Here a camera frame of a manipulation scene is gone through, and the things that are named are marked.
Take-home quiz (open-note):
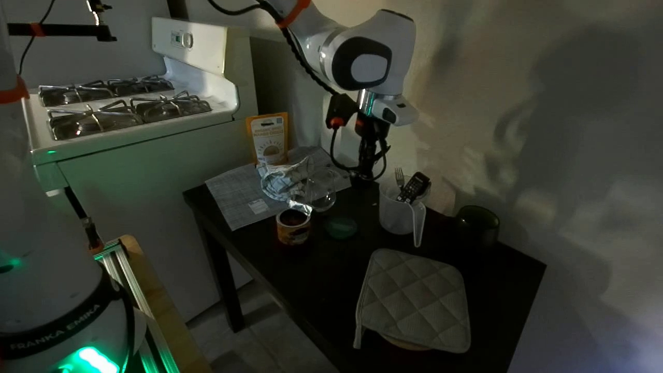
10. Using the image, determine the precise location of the wooden board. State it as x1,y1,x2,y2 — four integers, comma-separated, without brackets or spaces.
113,232,213,373

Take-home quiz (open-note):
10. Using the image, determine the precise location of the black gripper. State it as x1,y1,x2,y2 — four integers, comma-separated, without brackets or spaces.
352,113,389,182

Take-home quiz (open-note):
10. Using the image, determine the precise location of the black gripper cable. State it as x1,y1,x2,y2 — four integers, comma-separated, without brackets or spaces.
204,0,369,177

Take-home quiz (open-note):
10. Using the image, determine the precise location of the black stove burner grate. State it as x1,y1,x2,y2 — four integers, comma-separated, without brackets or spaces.
38,72,175,107
46,92,213,143

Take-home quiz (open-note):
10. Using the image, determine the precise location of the yellow cup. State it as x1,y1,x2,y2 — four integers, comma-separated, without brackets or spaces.
274,205,315,248

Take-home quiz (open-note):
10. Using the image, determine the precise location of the gray quilted pot holder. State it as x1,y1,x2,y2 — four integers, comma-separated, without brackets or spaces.
352,247,474,355

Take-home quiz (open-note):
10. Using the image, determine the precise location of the white stove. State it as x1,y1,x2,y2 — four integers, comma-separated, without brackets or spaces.
23,14,262,327

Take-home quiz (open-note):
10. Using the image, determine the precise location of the green round lid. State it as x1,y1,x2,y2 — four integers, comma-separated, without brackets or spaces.
322,216,360,242

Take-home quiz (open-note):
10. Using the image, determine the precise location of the orange snack pouch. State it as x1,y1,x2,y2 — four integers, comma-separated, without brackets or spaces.
242,113,292,168

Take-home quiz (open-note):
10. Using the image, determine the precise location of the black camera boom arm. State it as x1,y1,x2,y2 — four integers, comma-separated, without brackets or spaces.
6,0,120,44

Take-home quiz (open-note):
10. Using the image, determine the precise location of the clear plastic measuring cup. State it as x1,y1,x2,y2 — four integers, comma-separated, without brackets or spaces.
377,181,431,248

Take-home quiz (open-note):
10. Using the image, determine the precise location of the black object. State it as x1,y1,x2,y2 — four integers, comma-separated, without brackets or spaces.
397,173,433,204

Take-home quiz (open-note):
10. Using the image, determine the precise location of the black table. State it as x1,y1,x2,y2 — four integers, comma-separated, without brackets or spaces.
182,177,547,373

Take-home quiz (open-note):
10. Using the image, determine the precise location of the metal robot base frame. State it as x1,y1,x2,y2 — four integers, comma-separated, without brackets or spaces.
91,237,182,373

